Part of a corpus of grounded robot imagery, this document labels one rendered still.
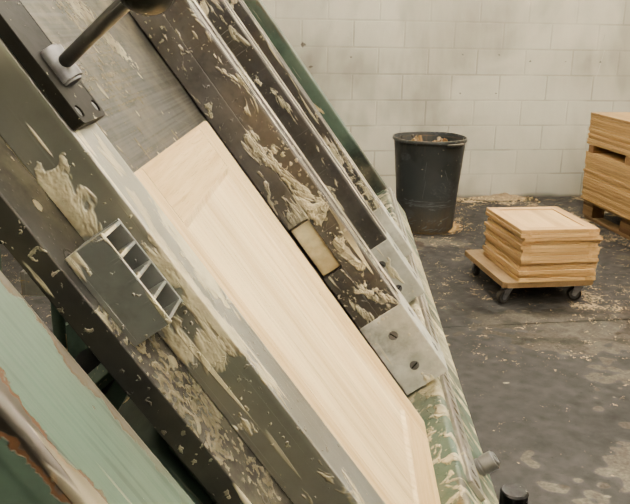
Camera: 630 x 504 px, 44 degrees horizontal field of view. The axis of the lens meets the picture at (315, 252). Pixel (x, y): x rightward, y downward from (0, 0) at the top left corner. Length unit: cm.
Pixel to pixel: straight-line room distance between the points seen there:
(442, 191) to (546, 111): 170
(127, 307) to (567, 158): 650
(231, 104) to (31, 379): 77
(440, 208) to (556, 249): 140
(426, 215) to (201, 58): 440
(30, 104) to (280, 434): 28
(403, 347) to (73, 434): 85
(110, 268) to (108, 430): 18
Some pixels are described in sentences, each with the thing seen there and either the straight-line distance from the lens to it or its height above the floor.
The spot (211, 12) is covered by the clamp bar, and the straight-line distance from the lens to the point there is 139.
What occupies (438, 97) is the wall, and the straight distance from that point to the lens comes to 642.
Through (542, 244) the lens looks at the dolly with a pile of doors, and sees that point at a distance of 414.
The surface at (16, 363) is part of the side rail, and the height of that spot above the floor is 128.
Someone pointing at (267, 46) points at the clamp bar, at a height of 135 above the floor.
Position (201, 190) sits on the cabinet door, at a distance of 77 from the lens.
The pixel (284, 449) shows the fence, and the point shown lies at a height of 111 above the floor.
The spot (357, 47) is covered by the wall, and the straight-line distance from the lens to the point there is 622.
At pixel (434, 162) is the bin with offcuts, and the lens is 527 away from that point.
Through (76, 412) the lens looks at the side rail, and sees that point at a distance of 33.
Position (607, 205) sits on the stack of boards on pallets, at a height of 17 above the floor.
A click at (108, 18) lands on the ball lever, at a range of 50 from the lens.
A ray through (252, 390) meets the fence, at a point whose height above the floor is 116.
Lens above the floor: 141
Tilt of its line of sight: 17 degrees down
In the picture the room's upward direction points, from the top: 1 degrees clockwise
